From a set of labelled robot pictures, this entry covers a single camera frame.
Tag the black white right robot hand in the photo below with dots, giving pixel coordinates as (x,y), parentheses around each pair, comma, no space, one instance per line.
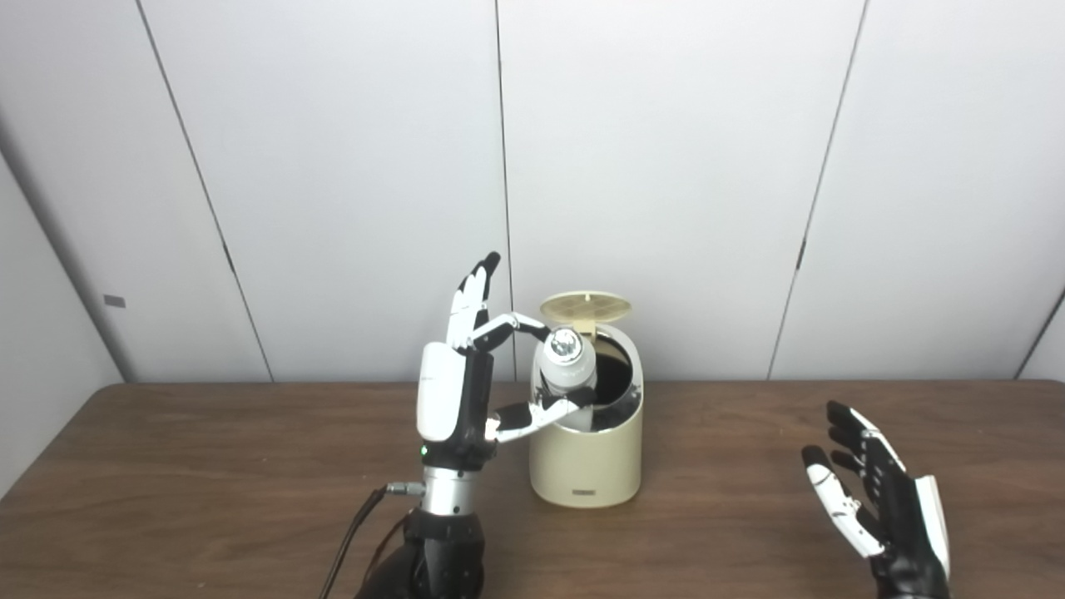
(903,532)

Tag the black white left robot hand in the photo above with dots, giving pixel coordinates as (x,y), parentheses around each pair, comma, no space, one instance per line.
(441,399)

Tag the small white plastic bottle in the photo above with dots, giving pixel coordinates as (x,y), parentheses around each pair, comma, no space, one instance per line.
(570,370)

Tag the cream-colored bin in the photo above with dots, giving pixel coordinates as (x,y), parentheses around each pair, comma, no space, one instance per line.
(586,470)

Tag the cream round bin lid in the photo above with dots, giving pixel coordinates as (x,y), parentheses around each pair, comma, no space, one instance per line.
(586,306)

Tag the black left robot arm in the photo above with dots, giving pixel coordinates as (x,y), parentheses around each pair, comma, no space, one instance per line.
(445,549)

